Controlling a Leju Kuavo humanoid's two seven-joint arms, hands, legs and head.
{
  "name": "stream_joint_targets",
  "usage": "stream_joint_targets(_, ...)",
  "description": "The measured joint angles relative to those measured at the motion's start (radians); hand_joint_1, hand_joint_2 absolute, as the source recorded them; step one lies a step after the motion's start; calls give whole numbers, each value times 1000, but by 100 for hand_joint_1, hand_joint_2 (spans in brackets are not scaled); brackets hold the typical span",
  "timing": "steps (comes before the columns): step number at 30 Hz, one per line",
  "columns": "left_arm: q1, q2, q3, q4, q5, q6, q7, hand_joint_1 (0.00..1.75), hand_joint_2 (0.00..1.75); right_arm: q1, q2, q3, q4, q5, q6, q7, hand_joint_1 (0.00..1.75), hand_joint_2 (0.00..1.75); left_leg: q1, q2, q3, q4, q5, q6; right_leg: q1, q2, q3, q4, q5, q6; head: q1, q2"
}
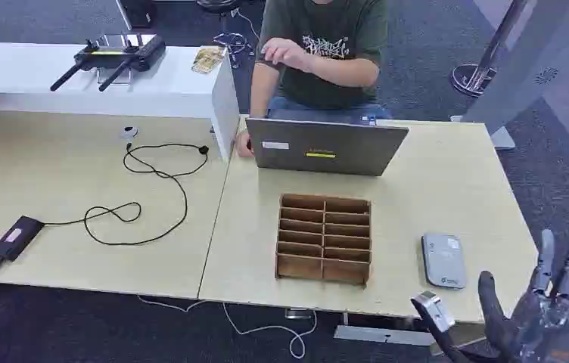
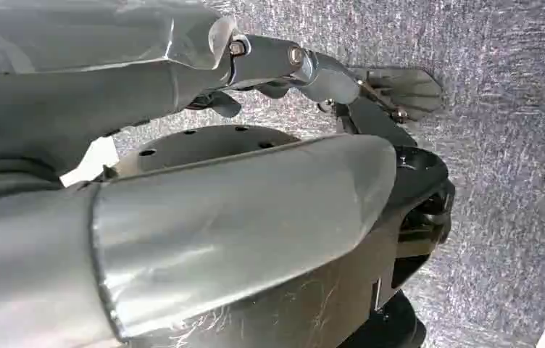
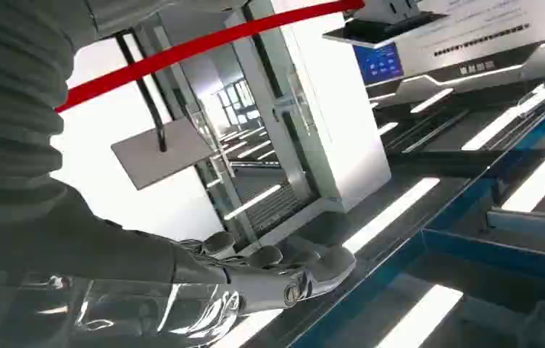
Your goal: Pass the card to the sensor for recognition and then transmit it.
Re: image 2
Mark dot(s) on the grey round perforated plate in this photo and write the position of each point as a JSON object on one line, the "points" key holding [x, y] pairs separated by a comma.
{"points": [[205, 146]]}

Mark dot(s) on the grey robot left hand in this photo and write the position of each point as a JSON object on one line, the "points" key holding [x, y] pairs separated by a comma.
{"points": [[234, 230]]}

